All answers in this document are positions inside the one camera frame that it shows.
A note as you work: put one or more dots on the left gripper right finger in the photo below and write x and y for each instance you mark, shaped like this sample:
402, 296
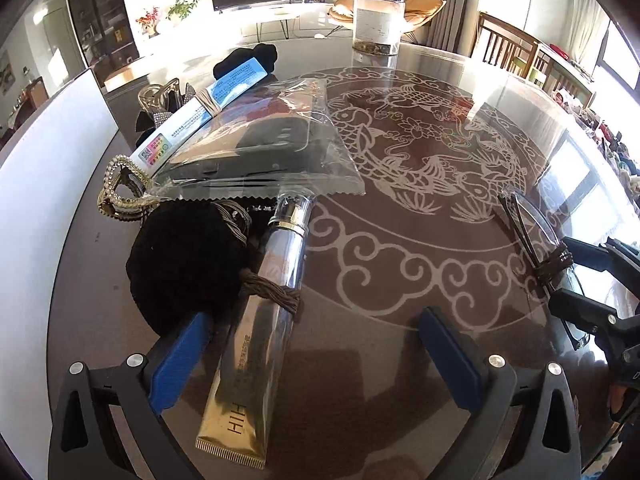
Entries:
544, 443

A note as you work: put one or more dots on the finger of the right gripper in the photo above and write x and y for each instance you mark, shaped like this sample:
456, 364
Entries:
591, 256
586, 314

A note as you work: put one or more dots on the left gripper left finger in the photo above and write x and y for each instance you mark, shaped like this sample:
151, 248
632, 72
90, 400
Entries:
85, 442

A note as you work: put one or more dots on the rimless eyeglasses with cord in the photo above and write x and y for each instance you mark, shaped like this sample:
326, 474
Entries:
547, 263

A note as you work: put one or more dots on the gold silver cosmetic tube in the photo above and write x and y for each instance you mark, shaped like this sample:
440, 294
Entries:
238, 412

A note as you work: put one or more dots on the black velvet pouch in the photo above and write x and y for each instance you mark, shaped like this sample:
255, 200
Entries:
187, 259

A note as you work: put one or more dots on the pearl gold hair claw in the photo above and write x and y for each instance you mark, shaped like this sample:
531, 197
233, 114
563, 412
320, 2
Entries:
124, 194

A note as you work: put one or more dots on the blue white medicine box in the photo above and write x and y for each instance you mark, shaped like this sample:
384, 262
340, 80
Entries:
194, 115

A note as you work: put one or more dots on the phone case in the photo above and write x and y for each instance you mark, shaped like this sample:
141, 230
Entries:
277, 139

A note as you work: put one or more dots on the black knitted glove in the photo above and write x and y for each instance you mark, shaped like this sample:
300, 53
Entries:
265, 54

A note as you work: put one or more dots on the wooden dining chair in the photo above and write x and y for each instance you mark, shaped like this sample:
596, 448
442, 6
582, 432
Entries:
500, 44

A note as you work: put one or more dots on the orange lounge chair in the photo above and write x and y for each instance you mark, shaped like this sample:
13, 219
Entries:
418, 13

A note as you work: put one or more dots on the grey curtain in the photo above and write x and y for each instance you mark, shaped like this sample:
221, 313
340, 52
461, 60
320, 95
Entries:
454, 27

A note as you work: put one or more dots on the clear jar black lid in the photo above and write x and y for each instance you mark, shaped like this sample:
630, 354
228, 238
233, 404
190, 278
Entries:
378, 26

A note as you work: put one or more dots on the white tv console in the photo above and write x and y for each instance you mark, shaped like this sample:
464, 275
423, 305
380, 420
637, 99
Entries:
266, 22

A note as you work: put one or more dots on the red flower plant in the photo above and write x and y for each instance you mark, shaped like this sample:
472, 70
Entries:
148, 22

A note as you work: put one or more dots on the dark glass display cabinet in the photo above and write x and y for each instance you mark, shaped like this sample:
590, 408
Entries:
104, 35

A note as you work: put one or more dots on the green potted plant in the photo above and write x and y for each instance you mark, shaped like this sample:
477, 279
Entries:
181, 9

